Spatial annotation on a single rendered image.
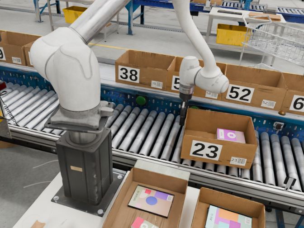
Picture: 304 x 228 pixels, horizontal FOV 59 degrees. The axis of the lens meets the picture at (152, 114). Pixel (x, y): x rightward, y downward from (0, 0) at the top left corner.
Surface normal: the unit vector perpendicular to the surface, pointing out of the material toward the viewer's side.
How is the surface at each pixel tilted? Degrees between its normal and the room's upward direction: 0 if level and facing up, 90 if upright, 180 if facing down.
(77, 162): 90
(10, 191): 0
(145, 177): 89
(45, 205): 0
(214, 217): 0
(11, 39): 90
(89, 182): 90
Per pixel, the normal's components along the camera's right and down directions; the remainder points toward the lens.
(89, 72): 0.72, 0.19
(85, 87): 0.50, 0.46
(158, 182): -0.27, 0.48
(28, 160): 0.05, -0.84
